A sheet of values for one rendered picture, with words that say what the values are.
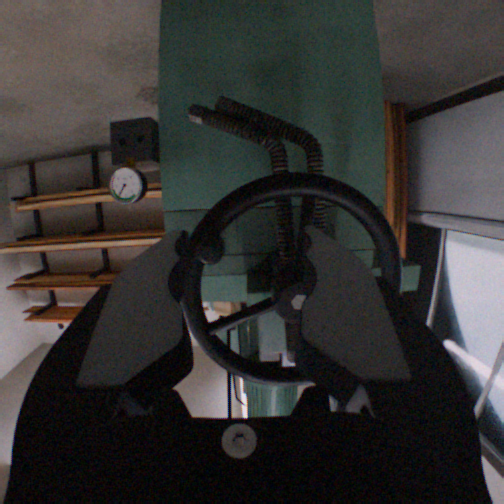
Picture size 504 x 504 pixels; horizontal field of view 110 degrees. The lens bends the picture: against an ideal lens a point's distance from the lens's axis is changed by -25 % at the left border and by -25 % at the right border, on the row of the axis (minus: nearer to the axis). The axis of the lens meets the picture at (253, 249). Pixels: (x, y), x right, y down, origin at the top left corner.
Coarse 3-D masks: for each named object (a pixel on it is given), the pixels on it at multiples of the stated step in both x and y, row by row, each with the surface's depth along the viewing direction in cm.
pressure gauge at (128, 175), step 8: (128, 160) 37; (120, 168) 35; (128, 168) 35; (112, 176) 36; (120, 176) 36; (128, 176) 36; (136, 176) 36; (144, 176) 38; (112, 184) 36; (120, 184) 36; (128, 184) 36; (136, 184) 36; (144, 184) 37; (112, 192) 36; (120, 192) 37; (128, 192) 37; (136, 192) 37; (144, 192) 38; (120, 200) 37; (128, 200) 37; (136, 200) 38
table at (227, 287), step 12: (372, 264) 50; (408, 264) 48; (204, 276) 46; (216, 276) 47; (228, 276) 47; (240, 276) 47; (252, 276) 45; (264, 276) 45; (408, 276) 47; (204, 288) 47; (216, 288) 47; (228, 288) 47; (240, 288) 47; (252, 288) 39; (264, 288) 39; (408, 288) 48; (204, 300) 48; (216, 300) 48; (228, 300) 48; (240, 300) 48; (252, 300) 38
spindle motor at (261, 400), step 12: (252, 360) 72; (252, 384) 65; (252, 396) 66; (264, 396) 64; (276, 396) 63; (288, 396) 65; (252, 408) 67; (264, 408) 65; (276, 408) 64; (288, 408) 67
